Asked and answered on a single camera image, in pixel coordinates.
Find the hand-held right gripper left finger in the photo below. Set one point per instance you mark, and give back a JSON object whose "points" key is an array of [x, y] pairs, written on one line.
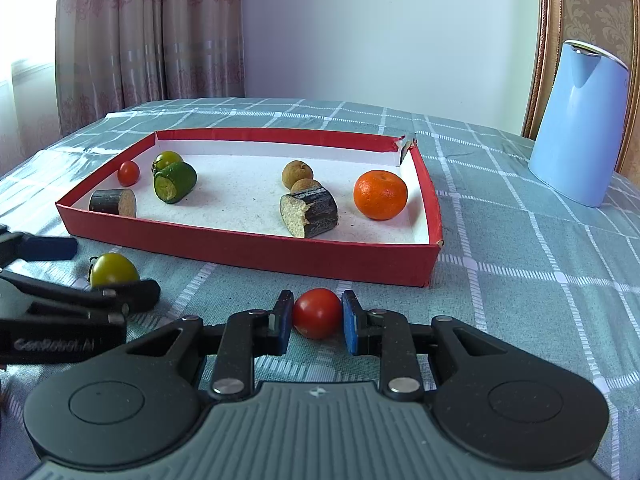
{"points": [[284, 325]]}

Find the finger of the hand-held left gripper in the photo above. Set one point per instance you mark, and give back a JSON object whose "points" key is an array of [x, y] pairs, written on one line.
{"points": [[100, 294], [50, 248]]}

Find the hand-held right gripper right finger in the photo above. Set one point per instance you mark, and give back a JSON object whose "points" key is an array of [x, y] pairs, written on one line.
{"points": [[351, 327]]}

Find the green tomato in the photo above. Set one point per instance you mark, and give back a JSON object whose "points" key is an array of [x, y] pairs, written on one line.
{"points": [[167, 159], [114, 270]]}

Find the large red tomato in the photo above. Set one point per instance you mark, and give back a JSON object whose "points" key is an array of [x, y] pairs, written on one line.
{"points": [[316, 313]]}

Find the small dark eggplant piece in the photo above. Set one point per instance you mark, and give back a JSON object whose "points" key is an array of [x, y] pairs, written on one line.
{"points": [[112, 202]]}

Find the dark eggplant chunk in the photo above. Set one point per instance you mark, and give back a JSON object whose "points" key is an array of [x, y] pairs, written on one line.
{"points": [[310, 212]]}

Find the green cucumber piece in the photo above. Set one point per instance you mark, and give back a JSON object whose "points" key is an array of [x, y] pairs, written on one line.
{"points": [[175, 182]]}

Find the red cardboard box tray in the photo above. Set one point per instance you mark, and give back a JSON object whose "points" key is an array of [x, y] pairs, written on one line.
{"points": [[240, 195]]}

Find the brown longan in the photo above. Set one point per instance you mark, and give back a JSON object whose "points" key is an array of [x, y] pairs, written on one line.
{"points": [[297, 172], [306, 186]]}

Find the small red cherry tomato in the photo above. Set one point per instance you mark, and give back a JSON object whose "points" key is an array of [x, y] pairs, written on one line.
{"points": [[129, 173]]}

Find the orange mandarin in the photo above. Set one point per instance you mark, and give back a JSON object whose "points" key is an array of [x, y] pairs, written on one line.
{"points": [[380, 195]]}

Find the sheer white curtain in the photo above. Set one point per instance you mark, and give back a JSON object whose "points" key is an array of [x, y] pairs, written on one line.
{"points": [[25, 110]]}

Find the beige patterned curtain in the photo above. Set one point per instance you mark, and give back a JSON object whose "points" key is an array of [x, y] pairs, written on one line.
{"points": [[150, 35]]}

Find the light blue kettle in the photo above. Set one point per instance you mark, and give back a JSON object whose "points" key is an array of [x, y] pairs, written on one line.
{"points": [[575, 125]]}

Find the gold framed padded headboard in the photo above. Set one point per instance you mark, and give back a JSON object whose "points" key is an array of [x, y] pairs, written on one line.
{"points": [[600, 5]]}

